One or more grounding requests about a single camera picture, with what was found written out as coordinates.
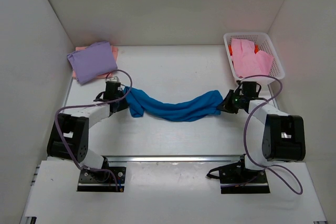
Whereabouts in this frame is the folded salmon t-shirt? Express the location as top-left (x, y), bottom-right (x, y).
top-left (72, 46), bottom-right (119, 79)

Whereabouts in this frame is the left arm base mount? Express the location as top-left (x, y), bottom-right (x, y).
top-left (77, 157), bottom-right (127, 193)

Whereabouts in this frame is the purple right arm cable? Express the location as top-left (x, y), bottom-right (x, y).
top-left (220, 74), bottom-right (303, 195)

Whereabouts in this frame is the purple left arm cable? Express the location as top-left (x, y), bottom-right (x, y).
top-left (54, 69), bottom-right (132, 192)

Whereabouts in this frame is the white plastic basket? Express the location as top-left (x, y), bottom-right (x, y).
top-left (223, 32), bottom-right (285, 84)

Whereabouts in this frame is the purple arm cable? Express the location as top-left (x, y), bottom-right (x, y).
top-left (54, 69), bottom-right (132, 192)
top-left (220, 74), bottom-right (303, 195)

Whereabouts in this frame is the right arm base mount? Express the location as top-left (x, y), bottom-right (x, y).
top-left (206, 161), bottom-right (270, 195)

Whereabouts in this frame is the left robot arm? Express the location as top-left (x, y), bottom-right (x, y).
top-left (47, 81), bottom-right (128, 170)

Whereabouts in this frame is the pink t-shirt in basket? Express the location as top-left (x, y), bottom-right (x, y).
top-left (231, 38), bottom-right (274, 77)

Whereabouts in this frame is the orange garment in basket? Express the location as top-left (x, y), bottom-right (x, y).
top-left (228, 45), bottom-right (259, 56)

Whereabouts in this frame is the folded purple t-shirt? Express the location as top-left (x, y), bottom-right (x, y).
top-left (67, 41), bottom-right (118, 85)

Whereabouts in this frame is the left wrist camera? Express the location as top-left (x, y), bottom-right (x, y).
top-left (105, 76), bottom-right (120, 82)

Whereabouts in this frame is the blue t-shirt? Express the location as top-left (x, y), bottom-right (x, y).
top-left (123, 86), bottom-right (223, 122)

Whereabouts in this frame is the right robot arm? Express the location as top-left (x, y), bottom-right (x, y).
top-left (217, 81), bottom-right (306, 170)

